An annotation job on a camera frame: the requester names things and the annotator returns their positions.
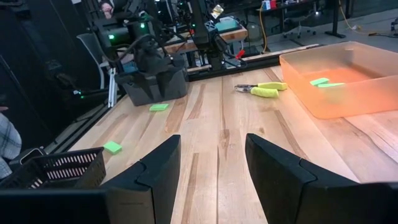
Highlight black tray left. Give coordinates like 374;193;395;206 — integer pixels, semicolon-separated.
121;62;190;107

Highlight teal box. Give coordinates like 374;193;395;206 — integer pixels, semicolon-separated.
215;16;241;34

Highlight silver aluminium extrusion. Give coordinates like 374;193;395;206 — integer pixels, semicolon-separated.
106;67;119;109

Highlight black perforated basket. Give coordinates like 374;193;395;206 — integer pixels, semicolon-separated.
0;147;106;190

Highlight yellow cable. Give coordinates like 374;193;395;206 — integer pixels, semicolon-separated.
258;2;269;54

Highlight wooden workbench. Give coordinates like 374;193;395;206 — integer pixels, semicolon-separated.
161;26;249;57

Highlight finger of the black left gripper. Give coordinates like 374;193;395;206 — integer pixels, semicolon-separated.
160;73;174;96
136;77;150;96

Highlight grey office chair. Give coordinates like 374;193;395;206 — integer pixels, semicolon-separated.
76;32;108;90

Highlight black standing desk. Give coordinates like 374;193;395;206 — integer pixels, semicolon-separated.
256;0;354;40

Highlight green-handled pliers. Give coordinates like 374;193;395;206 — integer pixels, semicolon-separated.
233;81;289;99

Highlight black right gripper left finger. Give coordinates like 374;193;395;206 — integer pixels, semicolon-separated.
99;134;182;224

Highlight orange translucent plastic bin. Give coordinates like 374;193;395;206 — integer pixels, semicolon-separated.
279;40;398;120

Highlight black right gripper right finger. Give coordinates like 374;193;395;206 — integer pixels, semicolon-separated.
244;133;362;224

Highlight person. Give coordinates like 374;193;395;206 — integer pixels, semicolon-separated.
0;105;22;180
98;1;115;19

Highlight black smartphone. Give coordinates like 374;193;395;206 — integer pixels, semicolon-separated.
8;147;47;170

